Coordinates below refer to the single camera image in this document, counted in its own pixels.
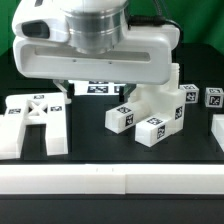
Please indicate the white tagged cube right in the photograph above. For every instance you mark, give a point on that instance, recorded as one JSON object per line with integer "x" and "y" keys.
{"x": 214, "y": 97}

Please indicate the white front rail bar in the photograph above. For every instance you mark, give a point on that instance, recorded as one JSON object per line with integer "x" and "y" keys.
{"x": 112, "y": 179}

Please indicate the white flat tag plate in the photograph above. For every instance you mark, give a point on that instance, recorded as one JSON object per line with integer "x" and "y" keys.
{"x": 95, "y": 87}

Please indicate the white block right edge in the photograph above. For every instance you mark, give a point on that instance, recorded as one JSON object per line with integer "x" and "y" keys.
{"x": 218, "y": 129}

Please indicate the white tagged cube left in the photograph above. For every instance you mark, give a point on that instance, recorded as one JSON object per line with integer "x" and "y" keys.
{"x": 192, "y": 93}

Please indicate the white tagged cube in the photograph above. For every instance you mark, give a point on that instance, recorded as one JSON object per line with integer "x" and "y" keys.
{"x": 214, "y": 97}
{"x": 192, "y": 93}

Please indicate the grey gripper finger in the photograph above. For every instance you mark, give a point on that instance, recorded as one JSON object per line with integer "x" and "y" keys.
{"x": 66, "y": 87}
{"x": 126, "y": 90}

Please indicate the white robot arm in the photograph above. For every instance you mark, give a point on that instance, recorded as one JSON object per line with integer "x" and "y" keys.
{"x": 92, "y": 40}

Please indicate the white chair seat part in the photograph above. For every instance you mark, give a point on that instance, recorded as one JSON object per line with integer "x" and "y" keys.
{"x": 165, "y": 99}

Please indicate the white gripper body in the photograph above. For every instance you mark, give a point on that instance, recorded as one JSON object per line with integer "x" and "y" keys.
{"x": 92, "y": 43}

